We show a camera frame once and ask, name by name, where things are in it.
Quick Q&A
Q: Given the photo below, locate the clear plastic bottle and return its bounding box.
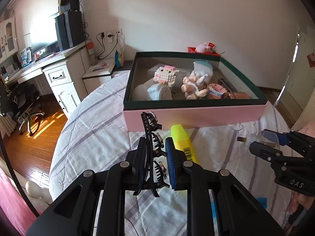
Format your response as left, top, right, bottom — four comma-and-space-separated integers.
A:
237, 129, 282, 148

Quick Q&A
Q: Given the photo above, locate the black hair claw clip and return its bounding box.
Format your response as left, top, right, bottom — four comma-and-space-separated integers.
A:
132, 112, 170, 197

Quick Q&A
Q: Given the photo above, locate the pink white block figure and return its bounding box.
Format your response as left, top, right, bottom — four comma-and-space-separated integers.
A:
153, 65, 179, 88

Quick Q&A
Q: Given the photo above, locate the rose gold box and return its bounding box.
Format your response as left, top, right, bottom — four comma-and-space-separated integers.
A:
221, 92, 251, 100

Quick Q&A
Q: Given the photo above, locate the striped white tablecloth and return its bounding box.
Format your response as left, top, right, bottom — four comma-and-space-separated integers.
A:
49, 73, 293, 235

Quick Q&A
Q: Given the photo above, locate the blue gold slim box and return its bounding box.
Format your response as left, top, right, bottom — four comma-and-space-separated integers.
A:
218, 78, 238, 92

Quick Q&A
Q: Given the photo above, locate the pink card pack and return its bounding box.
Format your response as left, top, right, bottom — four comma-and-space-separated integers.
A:
207, 83, 227, 99

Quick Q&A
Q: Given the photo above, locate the yellow highlighter marker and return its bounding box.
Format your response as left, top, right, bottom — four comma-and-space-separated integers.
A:
170, 125, 198, 164

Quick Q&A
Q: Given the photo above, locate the pink green storage box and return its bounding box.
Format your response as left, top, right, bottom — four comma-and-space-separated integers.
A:
123, 52, 267, 131

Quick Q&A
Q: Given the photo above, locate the pink pig doll figure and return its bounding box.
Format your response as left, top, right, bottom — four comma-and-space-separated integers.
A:
181, 71, 209, 100

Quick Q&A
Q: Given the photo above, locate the teal round container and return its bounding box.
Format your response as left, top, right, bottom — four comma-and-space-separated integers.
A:
193, 60, 214, 80

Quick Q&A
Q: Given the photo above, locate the black office chair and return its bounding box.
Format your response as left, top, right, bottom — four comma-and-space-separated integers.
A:
1, 78, 45, 136

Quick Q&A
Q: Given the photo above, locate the black white low cabinet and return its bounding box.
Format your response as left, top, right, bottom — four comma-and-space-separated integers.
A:
81, 60, 135, 95

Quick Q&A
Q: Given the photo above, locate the red toy box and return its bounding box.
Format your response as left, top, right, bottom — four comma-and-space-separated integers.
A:
187, 42, 221, 56

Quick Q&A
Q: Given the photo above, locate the white desk with drawers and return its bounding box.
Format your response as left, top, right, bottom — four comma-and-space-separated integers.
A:
7, 42, 90, 117

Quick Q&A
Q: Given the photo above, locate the orange capped bottle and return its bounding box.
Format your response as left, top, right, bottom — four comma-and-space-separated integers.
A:
86, 41, 97, 65

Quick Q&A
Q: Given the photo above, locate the blue snack bag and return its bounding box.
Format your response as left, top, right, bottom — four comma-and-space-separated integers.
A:
114, 45, 124, 68

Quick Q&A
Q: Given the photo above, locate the black computer monitor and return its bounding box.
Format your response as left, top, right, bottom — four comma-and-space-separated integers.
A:
30, 12, 58, 59

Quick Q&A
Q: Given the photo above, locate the white glass door cabinet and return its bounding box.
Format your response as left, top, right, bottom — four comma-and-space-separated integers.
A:
0, 17, 18, 63

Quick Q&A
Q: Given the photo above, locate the black speaker tower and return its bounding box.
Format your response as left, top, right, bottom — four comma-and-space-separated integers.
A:
55, 11, 85, 51

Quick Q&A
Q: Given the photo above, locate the black box on speaker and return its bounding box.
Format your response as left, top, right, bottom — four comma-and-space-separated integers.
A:
58, 0, 80, 13

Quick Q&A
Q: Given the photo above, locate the wall power socket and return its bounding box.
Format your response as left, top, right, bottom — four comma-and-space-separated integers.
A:
100, 28, 122, 38

